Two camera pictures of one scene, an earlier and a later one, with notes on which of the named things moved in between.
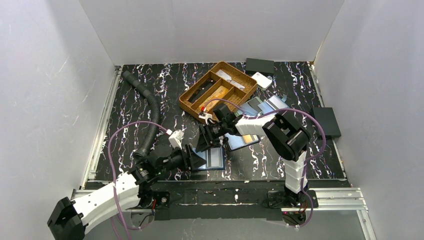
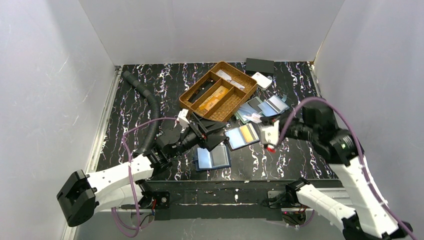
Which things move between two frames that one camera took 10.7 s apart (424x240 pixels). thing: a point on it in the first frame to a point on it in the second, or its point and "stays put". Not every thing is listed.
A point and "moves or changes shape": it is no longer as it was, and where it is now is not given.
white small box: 263,81 stays put
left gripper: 189,157 to 201,133
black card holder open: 234,142 stays put
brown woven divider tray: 225,85 stays put
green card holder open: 250,108 stays put
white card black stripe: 216,154 moves or changes shape
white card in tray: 223,75 stays put
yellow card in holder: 247,138 stays put
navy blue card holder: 215,157 moves or changes shape
